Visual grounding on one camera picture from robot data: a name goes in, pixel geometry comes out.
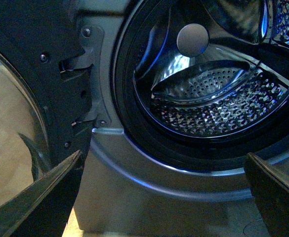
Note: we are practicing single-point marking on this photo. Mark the grey front-load washing machine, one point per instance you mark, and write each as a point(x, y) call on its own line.
point(171, 133)

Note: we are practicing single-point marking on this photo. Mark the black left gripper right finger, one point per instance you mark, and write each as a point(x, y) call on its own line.
point(270, 189)

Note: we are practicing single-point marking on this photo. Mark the washing machine glass door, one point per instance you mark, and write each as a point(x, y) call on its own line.
point(44, 92)

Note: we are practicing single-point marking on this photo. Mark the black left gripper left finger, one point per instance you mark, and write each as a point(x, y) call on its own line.
point(43, 208)

